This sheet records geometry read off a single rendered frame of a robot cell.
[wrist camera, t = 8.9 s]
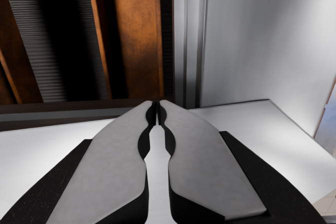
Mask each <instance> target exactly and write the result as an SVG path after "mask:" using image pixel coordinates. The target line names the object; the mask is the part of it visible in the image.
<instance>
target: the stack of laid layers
mask: <svg viewBox="0 0 336 224"><path fill-rule="evenodd" d="M205 9H206V0H172V55H173V96H165V97H145V98H126V99H106V100H86V101H67V102H47V103H27V104H8V105H0V132H1V131H9V130H17V129H25V128H34V127H42V126H51V125H59V124H68V123H76V122H85V121H93V120H102V119H110V118H118V117H120V116H121V115H123V114H125V113H126V112H128V111H130V110H131V109H133V108H135V107H137V106H138V105H140V104H142V103H143V102H145V101H152V102H160V101H161V100H167V101H169V102H171V103H173V104H175V105H177V106H180V107H182V108H184V109H194V108H200V101H201V83H202V64H203V46H204V27H205Z"/></svg>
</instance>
